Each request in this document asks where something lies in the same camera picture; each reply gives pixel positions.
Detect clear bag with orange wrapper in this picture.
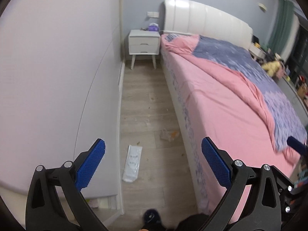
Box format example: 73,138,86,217
160,129,180,142

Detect white labelled plastic pouch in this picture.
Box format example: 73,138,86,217
122,145,142,183

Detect pink sheeted bed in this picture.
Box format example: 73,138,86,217
161,43,298,214

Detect black slipper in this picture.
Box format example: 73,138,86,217
143,209,161,224

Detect yellow plush toy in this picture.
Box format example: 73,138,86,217
261,60,281,77

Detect green curtain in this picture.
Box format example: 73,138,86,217
267,0,294,54

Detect white bedside table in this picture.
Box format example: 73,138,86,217
128,29,160,70

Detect purple tissue box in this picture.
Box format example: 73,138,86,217
147,23,160,32

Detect white padded headboard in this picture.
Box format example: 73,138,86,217
163,0,253,49

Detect white wall socket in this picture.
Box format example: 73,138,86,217
147,12,159,18

